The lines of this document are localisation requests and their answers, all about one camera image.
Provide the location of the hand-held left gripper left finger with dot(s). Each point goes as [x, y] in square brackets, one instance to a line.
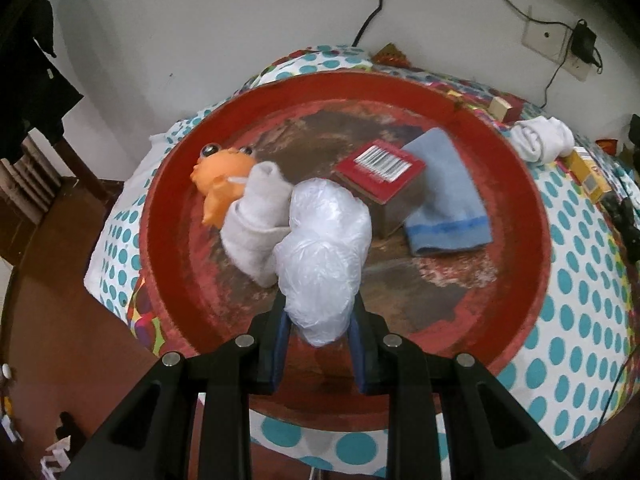
[280, 355]

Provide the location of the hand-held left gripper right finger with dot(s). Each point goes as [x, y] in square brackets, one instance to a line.
[361, 355]

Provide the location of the white plastic bag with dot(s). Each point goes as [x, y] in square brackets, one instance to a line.
[320, 290]
[330, 210]

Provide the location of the round red tray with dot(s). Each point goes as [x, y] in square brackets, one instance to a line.
[450, 285]

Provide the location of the white sock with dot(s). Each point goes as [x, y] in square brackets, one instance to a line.
[255, 220]
[542, 137]

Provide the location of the blue towel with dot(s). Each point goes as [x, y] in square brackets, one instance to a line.
[445, 200]

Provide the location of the red-topped brown box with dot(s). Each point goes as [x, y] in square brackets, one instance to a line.
[380, 165]

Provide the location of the orange cartoon toy figure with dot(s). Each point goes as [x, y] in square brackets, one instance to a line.
[220, 170]

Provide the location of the yellow box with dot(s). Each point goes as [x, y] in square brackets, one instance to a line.
[590, 175]

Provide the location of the black cloth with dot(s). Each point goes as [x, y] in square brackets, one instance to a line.
[625, 225]

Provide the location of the polka-dot tablecloth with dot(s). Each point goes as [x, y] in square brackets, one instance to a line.
[575, 270]

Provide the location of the orange snack wrapper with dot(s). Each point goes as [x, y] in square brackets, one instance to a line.
[392, 55]

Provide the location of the wooden chair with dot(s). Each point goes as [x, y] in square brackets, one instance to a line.
[30, 185]

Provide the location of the red packet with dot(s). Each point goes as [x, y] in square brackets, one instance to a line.
[607, 145]

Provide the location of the black stand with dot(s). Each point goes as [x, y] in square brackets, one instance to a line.
[635, 135]

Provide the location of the dark hanging clothes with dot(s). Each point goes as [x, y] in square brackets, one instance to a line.
[30, 85]

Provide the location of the black charger adapter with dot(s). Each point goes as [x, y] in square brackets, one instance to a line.
[582, 40]

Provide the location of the white wall socket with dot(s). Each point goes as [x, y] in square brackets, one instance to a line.
[545, 35]

